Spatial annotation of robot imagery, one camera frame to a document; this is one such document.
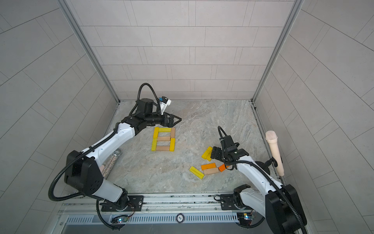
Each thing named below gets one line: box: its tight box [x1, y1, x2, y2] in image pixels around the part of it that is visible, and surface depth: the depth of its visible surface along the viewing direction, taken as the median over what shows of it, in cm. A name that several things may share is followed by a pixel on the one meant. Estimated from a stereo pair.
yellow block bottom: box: [169, 137, 176, 152], surface depth 93 cm
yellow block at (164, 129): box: [158, 127, 172, 133], surface depth 100 cm
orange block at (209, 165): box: [200, 162, 217, 171], surface depth 84 cm
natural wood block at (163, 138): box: [157, 136, 171, 141], surface depth 96 cm
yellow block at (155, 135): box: [151, 126, 159, 143], surface depth 98 cm
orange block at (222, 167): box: [218, 163, 227, 173], surface depth 86 cm
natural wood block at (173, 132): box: [170, 127, 176, 139], surface depth 99 cm
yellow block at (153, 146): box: [150, 137, 158, 152], surface depth 93 cm
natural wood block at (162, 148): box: [155, 145, 170, 152], surface depth 93 cm
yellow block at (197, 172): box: [189, 166, 205, 180], surface depth 82 cm
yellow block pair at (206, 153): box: [201, 146, 213, 160], surface depth 90 cm
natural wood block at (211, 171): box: [203, 167, 220, 176], surface depth 83 cm
